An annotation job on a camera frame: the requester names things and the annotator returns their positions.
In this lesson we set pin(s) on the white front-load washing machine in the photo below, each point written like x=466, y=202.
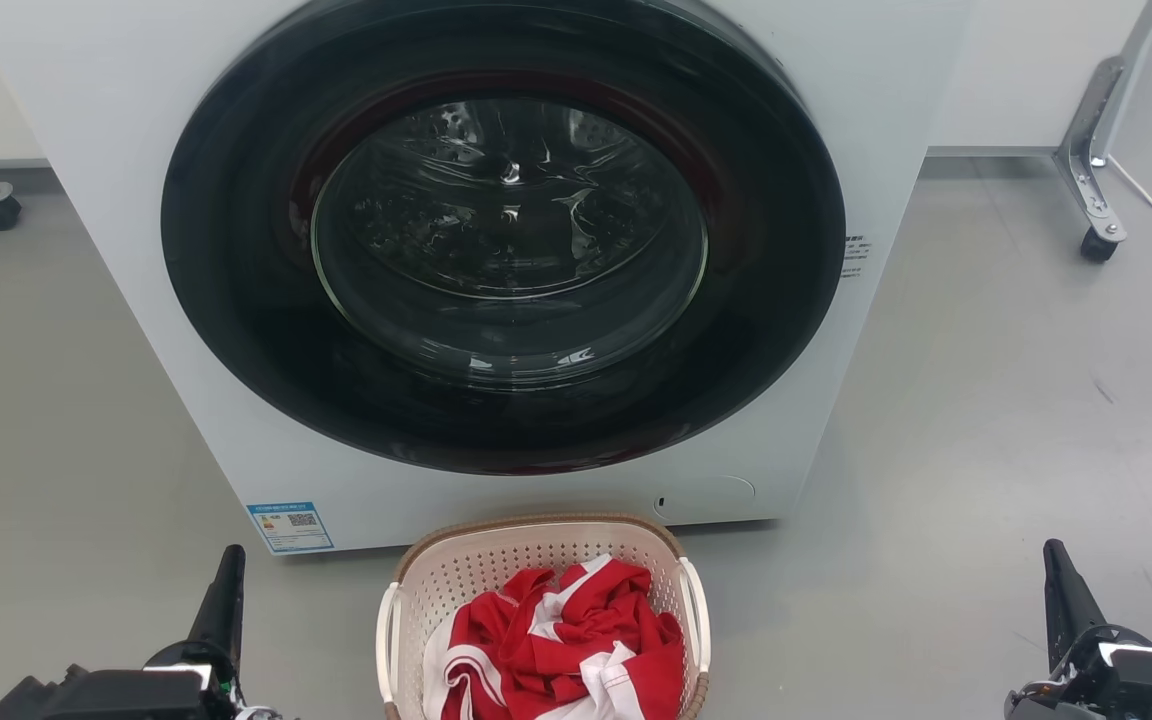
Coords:
x=116, y=250

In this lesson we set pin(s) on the red and white garment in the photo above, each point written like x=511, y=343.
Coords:
x=596, y=630

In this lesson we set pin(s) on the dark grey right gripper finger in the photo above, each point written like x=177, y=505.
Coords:
x=1068, y=600

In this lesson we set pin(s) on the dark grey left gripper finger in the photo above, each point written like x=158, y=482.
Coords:
x=223, y=605

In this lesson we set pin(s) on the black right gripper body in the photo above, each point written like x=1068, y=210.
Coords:
x=1126, y=680

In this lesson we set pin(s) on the small text warning sticker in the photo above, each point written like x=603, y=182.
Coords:
x=854, y=257

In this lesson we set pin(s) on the white perforated laundry basket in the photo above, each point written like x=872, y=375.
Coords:
x=466, y=565

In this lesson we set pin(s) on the black round washer door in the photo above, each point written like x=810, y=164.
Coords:
x=236, y=300

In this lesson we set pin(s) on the blue energy label sticker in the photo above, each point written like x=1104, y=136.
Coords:
x=290, y=526

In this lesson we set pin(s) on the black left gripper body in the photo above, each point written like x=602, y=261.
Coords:
x=126, y=692

